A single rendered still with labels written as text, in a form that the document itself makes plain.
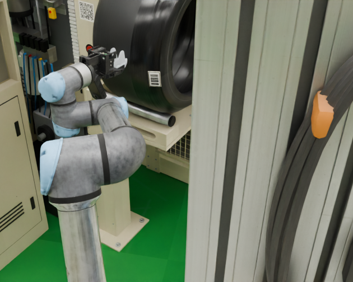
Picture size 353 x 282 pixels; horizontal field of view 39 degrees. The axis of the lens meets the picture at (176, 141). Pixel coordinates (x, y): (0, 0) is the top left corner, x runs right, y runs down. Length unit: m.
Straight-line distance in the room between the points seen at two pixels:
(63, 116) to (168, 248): 1.33
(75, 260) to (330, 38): 0.90
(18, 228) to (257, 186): 2.23
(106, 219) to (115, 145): 1.57
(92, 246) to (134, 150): 0.23
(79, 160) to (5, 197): 1.38
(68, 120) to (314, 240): 1.10
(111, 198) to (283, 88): 2.17
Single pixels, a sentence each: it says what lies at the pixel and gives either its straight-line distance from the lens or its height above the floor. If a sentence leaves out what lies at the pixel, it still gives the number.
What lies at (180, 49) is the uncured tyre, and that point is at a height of 1.01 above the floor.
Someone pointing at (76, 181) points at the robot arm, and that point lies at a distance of 1.08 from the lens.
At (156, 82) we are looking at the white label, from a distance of 1.68.
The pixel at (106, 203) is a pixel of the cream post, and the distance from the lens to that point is 2.55.
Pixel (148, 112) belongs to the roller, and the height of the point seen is 0.92.
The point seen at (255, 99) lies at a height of 1.76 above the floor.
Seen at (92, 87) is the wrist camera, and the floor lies 1.17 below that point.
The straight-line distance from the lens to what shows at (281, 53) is 0.35.
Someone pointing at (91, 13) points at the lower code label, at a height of 1.22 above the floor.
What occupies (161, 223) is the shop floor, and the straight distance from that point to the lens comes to 2.75.
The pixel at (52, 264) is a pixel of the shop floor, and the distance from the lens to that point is 2.61.
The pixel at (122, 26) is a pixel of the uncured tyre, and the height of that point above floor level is 1.30.
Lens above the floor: 1.95
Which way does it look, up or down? 36 degrees down
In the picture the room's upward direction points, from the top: 1 degrees clockwise
